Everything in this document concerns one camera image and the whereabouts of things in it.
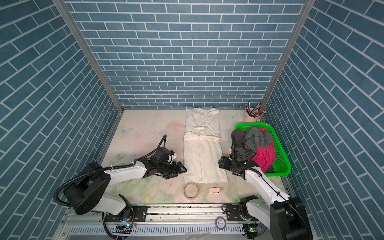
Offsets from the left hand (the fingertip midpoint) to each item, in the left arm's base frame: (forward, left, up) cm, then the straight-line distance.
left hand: (183, 173), depth 84 cm
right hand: (+6, -23, +2) cm, 24 cm away
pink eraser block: (-9, -17, -1) cm, 19 cm away
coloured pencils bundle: (+41, -50, +8) cm, 65 cm away
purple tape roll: (-22, -17, -3) cm, 28 cm away
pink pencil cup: (+37, -45, +5) cm, 58 cm away
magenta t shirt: (+7, -47, +7) cm, 48 cm away
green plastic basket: (+2, -57, +3) cm, 57 cm away
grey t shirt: (+18, -43, +10) cm, 47 cm away
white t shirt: (+19, -12, -4) cm, 22 cm away
